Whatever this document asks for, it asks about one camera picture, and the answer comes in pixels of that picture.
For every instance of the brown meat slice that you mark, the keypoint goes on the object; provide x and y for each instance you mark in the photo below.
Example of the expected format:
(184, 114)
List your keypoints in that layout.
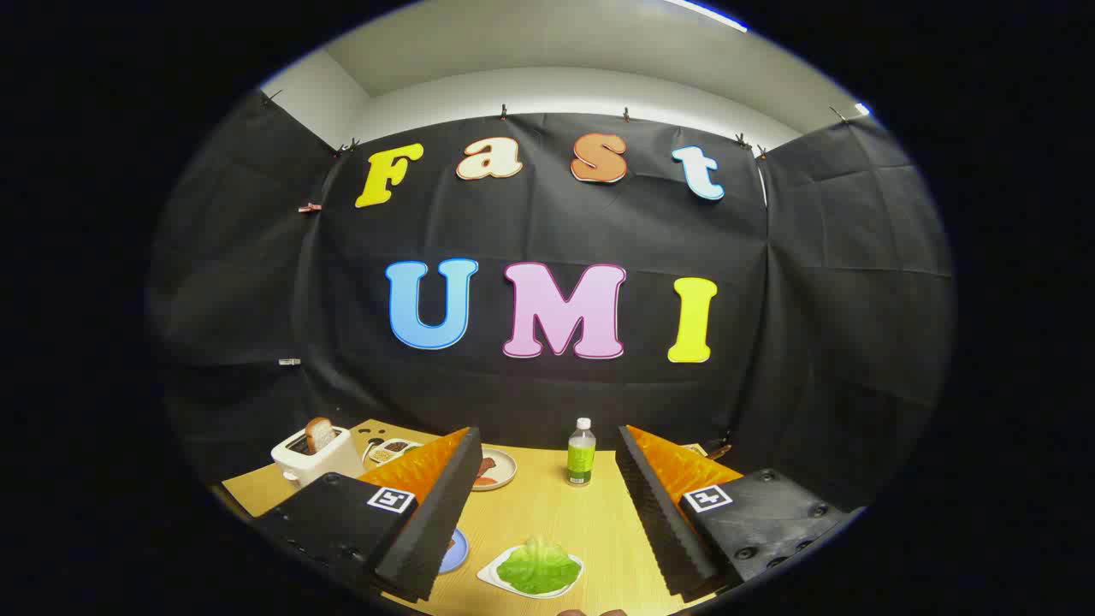
(487, 467)

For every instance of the black backdrop cloth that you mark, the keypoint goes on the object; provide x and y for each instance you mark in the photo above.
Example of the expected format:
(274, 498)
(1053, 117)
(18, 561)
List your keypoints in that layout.
(556, 222)

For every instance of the white leaf-shaped plate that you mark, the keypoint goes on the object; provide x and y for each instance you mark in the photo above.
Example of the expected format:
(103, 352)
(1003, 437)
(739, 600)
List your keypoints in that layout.
(490, 575)

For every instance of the white toaster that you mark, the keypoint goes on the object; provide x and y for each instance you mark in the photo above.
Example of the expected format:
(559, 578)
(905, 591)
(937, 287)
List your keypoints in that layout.
(321, 466)

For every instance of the blue round plate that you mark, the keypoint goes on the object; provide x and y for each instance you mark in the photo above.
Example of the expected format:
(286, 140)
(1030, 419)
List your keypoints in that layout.
(455, 552)

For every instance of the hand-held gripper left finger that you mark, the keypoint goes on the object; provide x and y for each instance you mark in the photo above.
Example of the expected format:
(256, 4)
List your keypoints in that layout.
(436, 522)

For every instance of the green lettuce leaf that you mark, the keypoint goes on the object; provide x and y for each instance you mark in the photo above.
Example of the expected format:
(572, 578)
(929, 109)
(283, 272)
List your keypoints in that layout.
(539, 569)

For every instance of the white round plate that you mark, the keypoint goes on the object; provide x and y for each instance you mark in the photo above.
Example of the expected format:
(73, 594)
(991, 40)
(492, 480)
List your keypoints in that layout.
(506, 466)

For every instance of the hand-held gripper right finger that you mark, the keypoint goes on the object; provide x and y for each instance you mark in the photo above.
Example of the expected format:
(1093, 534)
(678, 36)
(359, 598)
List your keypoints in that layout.
(659, 522)

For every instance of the green label plastic bottle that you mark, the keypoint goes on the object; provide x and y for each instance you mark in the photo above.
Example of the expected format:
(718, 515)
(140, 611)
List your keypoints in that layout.
(581, 458)

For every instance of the white bread slice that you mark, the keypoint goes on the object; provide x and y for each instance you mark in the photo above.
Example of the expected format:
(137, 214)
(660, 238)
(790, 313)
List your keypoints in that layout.
(320, 435)

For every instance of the white divided dish with beans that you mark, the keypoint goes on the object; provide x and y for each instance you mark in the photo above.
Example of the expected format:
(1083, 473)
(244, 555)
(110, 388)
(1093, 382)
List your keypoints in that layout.
(395, 447)

